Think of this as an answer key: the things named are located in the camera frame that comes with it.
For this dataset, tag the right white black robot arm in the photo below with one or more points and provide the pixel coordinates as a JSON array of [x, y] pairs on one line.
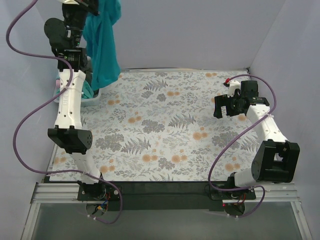
[[276, 158]]

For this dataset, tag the teal t shirt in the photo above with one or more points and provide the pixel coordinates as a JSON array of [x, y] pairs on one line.
[[100, 43]]

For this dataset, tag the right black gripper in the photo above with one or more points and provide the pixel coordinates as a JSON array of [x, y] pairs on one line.
[[225, 104]]

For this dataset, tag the mint green shirt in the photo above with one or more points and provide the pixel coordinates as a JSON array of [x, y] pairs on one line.
[[87, 92]]

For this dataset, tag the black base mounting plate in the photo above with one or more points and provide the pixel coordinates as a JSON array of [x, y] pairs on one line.
[[164, 195]]

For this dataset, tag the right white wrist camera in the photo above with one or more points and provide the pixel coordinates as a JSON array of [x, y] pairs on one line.
[[232, 86]]

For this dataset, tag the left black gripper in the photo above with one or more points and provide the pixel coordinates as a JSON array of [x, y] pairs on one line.
[[90, 5]]

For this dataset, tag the white plastic laundry basket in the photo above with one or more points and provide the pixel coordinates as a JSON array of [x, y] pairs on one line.
[[85, 102]]

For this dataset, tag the floral patterned table mat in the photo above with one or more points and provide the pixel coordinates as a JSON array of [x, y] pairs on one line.
[[160, 126]]

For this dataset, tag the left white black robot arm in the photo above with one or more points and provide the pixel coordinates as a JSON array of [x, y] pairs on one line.
[[64, 38]]

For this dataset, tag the pink shirt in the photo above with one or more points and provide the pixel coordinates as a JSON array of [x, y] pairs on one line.
[[57, 83]]

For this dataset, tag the aluminium frame rail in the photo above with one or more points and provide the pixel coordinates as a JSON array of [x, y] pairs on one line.
[[68, 192]]

